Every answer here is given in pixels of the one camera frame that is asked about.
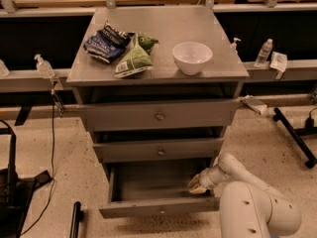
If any white bowl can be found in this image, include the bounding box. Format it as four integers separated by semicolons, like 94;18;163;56
172;42;213;75

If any small pump bottle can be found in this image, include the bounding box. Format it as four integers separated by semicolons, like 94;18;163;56
231;38;241;54

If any grey top drawer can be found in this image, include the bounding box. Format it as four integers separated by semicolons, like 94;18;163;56
80;99;240;132

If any black equipment stand left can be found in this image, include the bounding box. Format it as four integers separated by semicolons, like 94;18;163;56
0;120;53;238

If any grey bottom drawer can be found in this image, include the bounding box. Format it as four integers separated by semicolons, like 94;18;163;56
99;158;219;218

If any grey three-drawer cabinet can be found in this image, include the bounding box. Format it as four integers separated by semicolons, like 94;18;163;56
65;5;250;220

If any black stand base right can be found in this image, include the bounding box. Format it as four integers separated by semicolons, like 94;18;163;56
272;107;317;169

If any crumpled packet on rail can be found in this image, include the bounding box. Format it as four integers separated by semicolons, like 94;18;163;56
242;95;267;114

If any clear sanitizer bottle left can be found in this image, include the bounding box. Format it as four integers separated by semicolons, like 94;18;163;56
35;54;54;79

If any black bar on floor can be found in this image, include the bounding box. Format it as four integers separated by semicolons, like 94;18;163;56
69;201;84;238

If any black cable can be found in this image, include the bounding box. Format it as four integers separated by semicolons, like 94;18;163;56
19;79;65;237

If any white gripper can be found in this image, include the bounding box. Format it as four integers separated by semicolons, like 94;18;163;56
188;165;229;194

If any grey drawer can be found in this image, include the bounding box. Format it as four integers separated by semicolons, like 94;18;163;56
80;99;240;132
93;138;223;163
99;158;219;218

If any green chip bag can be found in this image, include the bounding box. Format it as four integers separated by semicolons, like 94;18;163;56
115;32;159;78

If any grey middle drawer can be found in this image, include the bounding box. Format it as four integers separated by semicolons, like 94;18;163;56
93;138;223;163

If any clear water bottle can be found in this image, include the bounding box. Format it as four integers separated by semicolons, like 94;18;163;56
255;39;272;67

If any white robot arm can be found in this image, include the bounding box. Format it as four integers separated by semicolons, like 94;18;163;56
188;154;301;238

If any white paper packet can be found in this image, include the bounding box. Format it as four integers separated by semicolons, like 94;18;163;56
269;52;287;79

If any blue chip bag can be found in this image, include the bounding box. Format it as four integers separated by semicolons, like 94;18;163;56
83;22;134;64

